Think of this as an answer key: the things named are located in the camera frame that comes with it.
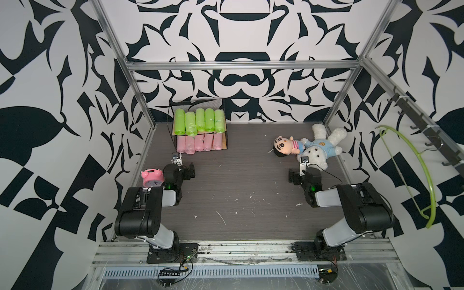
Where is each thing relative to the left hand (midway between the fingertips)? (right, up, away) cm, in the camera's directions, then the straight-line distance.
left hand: (181, 160), depth 94 cm
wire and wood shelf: (+1, +32, +19) cm, 38 cm away
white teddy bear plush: (+74, +7, +3) cm, 74 cm away
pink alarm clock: (-10, -7, -10) cm, 15 cm away
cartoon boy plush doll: (+55, +7, +5) cm, 55 cm away
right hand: (+63, -3, +2) cm, 63 cm away
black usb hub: (+2, -42, -22) cm, 48 cm away
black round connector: (+64, -42, -23) cm, 80 cm away
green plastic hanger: (+89, -12, -38) cm, 97 cm away
